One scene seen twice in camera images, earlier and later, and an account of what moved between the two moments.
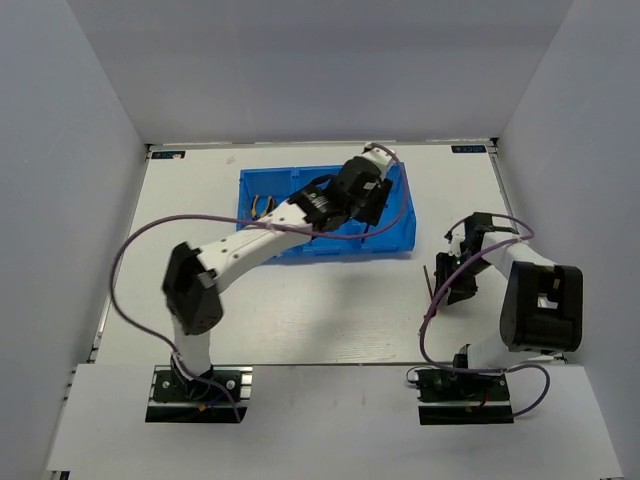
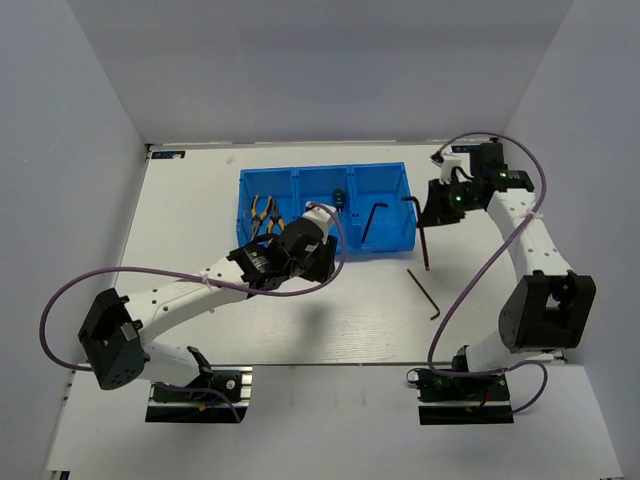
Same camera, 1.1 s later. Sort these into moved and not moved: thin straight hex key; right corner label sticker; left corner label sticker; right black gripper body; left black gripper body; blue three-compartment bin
Moved: left black gripper body; thin straight hex key; right black gripper body
Not moved: blue three-compartment bin; left corner label sticker; right corner label sticker
